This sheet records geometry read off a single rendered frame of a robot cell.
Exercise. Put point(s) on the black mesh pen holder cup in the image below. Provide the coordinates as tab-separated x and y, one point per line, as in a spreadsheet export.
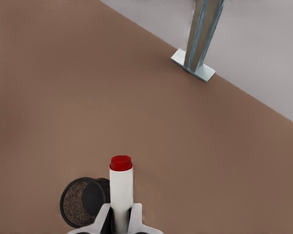
80	203

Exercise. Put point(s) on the white marker with red cap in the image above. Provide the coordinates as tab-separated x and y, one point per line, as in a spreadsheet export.
120	190

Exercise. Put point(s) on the silver frame post with foot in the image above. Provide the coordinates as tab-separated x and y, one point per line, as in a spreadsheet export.
200	44

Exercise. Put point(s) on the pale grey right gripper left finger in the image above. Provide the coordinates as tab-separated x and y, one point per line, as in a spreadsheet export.
101	220

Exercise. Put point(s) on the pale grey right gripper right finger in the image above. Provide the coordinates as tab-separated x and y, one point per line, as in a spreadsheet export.
138	220

